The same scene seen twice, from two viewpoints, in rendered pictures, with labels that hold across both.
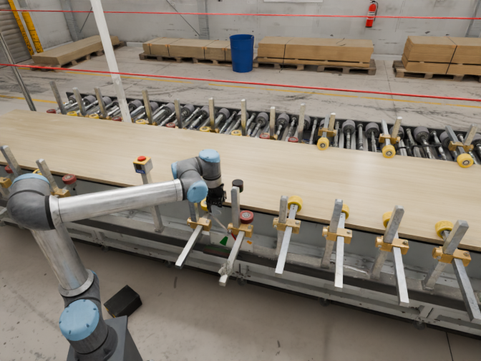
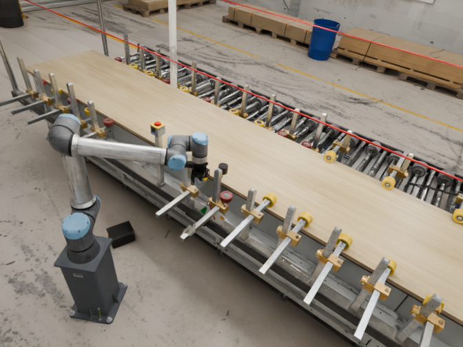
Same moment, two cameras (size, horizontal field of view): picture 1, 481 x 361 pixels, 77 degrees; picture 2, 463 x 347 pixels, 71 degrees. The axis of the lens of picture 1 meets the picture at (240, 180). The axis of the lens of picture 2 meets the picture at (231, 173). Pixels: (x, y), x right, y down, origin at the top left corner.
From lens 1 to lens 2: 57 cm
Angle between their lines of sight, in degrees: 12
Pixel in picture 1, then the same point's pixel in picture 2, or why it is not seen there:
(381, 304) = (329, 317)
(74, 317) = (72, 222)
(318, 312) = (274, 303)
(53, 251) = (71, 171)
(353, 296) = not seen: hidden behind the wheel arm
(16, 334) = (40, 226)
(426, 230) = (373, 261)
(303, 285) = (269, 275)
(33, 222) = (59, 148)
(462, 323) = not seen: outside the picture
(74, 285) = (80, 201)
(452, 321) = not seen: outside the picture
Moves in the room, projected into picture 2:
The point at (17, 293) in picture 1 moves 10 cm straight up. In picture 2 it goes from (51, 197) to (48, 190)
